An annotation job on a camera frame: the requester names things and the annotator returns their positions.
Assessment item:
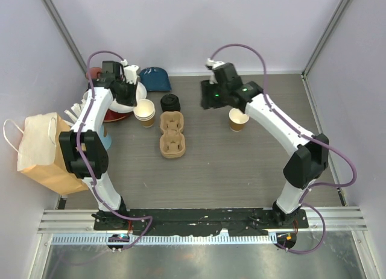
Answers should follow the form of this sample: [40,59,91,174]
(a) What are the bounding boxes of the red round tray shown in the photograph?
[103,110,133,123]

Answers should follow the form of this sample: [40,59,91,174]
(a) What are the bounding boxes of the light blue holder cup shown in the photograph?
[98,124,112,151]

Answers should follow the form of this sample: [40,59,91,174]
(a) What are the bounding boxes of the brown pulp cup carrier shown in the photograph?
[160,111,186,159]

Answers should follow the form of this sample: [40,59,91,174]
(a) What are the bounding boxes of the stack of black lids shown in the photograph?
[160,93,181,112]

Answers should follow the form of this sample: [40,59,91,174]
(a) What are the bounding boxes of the aluminium rail frame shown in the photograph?
[38,207,367,246]

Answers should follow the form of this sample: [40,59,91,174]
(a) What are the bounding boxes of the white paper plate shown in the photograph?
[109,82,147,113]

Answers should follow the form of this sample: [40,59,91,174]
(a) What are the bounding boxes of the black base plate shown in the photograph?
[92,208,309,237]

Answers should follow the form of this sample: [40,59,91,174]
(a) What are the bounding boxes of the brown paper bag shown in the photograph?
[2,112,88,196]

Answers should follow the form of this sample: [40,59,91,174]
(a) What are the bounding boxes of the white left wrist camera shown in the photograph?
[123,64,141,85]

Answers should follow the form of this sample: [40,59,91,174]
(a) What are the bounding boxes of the brown paper cup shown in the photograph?
[229,108,250,132]

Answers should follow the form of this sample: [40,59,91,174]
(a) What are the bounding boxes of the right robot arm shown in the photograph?
[201,59,329,228]

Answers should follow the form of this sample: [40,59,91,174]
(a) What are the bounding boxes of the stacked brown paper cups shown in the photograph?
[133,99,156,128]

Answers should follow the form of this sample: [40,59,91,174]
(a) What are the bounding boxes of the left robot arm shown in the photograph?
[59,60,139,230]

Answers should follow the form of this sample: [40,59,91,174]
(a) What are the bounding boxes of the tall pink floral mug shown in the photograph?
[85,67,102,80]

